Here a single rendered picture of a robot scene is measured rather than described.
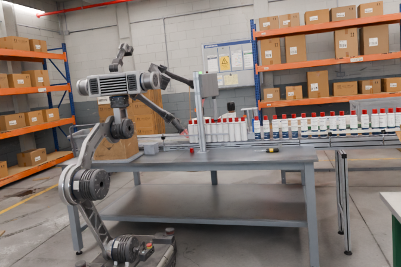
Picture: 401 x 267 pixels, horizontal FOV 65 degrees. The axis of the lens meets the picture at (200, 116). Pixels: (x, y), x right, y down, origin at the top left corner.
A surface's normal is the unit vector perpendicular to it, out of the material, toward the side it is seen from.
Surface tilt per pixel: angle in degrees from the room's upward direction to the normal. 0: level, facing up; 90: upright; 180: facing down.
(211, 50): 90
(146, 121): 90
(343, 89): 90
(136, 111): 91
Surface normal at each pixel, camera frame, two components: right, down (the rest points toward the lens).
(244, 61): -0.30, 0.12
